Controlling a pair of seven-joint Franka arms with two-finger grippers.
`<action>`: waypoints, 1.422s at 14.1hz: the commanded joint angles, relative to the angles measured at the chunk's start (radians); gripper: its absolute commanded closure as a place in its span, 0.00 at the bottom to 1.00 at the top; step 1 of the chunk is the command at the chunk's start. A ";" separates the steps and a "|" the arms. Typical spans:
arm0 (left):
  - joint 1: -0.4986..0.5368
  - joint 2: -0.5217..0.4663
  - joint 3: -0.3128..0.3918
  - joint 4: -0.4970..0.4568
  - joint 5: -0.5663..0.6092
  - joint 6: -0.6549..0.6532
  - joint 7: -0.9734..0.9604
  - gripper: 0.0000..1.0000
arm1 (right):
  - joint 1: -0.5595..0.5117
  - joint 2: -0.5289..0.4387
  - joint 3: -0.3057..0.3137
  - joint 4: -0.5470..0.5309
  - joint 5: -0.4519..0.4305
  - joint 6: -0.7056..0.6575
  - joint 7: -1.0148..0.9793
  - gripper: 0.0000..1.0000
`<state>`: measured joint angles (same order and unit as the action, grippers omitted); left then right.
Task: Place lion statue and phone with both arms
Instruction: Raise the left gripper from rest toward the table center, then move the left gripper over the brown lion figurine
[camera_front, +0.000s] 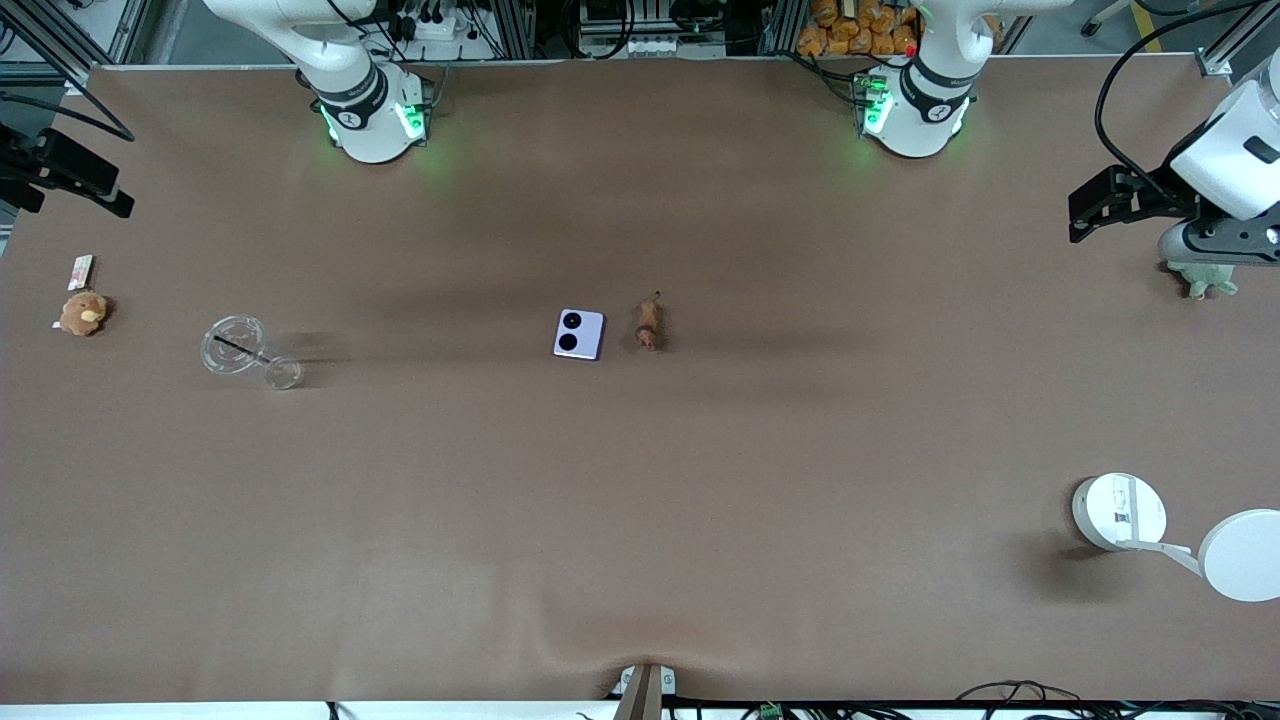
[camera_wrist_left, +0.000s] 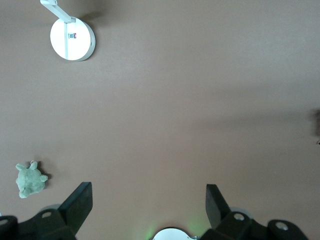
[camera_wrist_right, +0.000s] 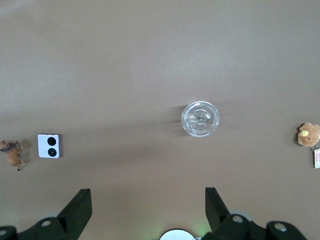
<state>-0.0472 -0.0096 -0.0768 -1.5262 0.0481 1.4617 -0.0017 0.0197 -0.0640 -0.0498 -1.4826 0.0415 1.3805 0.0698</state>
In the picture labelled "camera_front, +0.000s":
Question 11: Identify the brown lion statue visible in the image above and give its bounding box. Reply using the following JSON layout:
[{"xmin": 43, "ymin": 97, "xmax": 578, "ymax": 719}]
[{"xmin": 634, "ymin": 291, "xmax": 665, "ymax": 352}]

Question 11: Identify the lilac flip phone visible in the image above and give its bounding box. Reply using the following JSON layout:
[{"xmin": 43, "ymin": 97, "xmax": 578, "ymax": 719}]
[{"xmin": 553, "ymin": 308, "xmax": 607, "ymax": 361}]

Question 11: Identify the brown plush toy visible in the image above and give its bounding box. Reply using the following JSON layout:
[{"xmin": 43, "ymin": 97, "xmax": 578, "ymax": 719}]
[{"xmin": 52, "ymin": 290, "xmax": 111, "ymax": 337}]

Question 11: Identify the green plush turtle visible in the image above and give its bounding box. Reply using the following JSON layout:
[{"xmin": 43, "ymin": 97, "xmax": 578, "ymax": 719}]
[{"xmin": 1165, "ymin": 258, "xmax": 1239, "ymax": 301}]

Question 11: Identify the clear wine glass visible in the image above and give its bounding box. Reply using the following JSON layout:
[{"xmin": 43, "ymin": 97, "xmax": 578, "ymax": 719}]
[{"xmin": 200, "ymin": 315, "xmax": 303, "ymax": 391}]

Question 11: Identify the white desk lamp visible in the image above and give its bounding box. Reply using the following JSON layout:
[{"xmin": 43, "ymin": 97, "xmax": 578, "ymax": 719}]
[{"xmin": 1072, "ymin": 472, "xmax": 1280, "ymax": 603}]

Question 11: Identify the orange plush pile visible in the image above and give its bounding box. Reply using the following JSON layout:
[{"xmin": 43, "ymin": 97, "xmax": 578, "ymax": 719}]
[{"xmin": 797, "ymin": 0, "xmax": 921, "ymax": 57}]

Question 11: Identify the white power strip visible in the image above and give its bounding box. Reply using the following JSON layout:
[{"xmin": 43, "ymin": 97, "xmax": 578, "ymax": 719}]
[{"xmin": 390, "ymin": 0, "xmax": 483, "ymax": 43}]

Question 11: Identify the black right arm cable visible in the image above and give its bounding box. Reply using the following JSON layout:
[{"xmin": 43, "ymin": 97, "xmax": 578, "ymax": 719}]
[{"xmin": 0, "ymin": 90, "xmax": 137, "ymax": 142}]

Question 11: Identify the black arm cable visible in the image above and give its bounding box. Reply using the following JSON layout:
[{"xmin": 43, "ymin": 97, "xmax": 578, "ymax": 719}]
[
  {"xmin": 1094, "ymin": 0, "xmax": 1280, "ymax": 201},
  {"xmin": 0, "ymin": 90, "xmax": 137, "ymax": 142}
]

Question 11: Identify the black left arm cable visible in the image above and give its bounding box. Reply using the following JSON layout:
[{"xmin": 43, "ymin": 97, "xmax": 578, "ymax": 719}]
[{"xmin": 1094, "ymin": 0, "xmax": 1280, "ymax": 201}]

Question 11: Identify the aluminium frame profile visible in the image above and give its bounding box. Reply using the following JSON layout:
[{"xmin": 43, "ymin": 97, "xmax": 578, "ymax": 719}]
[
  {"xmin": 0, "ymin": 0, "xmax": 151, "ymax": 67},
  {"xmin": 1195, "ymin": 0, "xmax": 1280, "ymax": 77}
]

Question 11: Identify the black cable bundle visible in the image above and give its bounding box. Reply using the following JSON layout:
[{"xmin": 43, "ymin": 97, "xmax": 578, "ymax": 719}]
[{"xmin": 955, "ymin": 680, "xmax": 1280, "ymax": 720}]

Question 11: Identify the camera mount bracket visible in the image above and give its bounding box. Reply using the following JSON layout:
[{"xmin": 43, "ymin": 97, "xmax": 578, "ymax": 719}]
[{"xmin": 610, "ymin": 663, "xmax": 677, "ymax": 720}]

